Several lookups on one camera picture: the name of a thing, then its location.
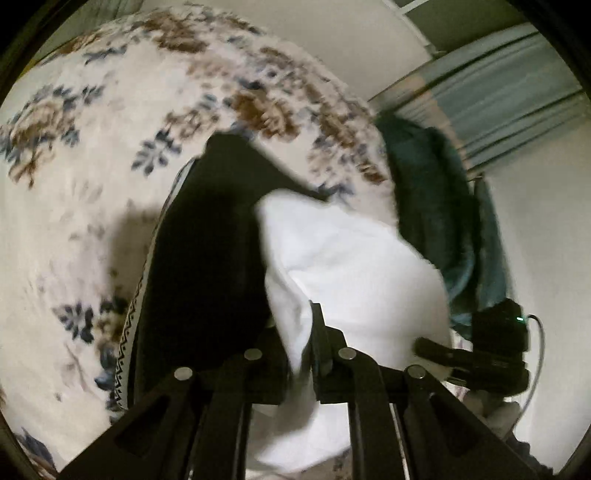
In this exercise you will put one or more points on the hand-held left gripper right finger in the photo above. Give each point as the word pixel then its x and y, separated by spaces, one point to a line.
pixel 323 360

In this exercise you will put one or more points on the white t-shirt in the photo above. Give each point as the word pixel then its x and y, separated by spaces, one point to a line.
pixel 360 277

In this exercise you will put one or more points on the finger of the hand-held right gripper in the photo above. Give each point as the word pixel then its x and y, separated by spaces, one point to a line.
pixel 438 350

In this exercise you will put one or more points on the floral bed sheet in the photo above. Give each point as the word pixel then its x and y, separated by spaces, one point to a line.
pixel 92 184

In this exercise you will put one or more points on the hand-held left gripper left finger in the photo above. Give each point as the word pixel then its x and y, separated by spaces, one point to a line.
pixel 258 369

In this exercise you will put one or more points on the teal curtain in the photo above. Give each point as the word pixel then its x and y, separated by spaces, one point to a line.
pixel 498 101

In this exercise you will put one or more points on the folded teal blanket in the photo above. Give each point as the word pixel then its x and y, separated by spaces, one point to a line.
pixel 429 207

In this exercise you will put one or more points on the folded black clothes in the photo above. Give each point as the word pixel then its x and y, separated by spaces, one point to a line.
pixel 207 254

